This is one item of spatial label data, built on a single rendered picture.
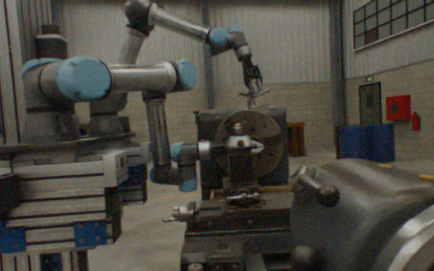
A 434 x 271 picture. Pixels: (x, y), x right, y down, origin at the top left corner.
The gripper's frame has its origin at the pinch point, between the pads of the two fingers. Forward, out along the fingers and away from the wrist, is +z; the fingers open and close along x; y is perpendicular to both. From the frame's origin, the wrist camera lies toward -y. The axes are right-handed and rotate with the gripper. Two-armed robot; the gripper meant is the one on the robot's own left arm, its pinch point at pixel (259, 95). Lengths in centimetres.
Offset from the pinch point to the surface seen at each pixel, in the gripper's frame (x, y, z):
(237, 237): -31, 85, 31
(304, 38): 397, -1050, -149
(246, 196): -25, 82, 24
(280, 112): 6.1, 2.3, 11.9
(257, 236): -26, 85, 33
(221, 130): -24.2, 18.2, 8.6
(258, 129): -8.7, 18.3, 14.5
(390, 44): 548, -820, -5
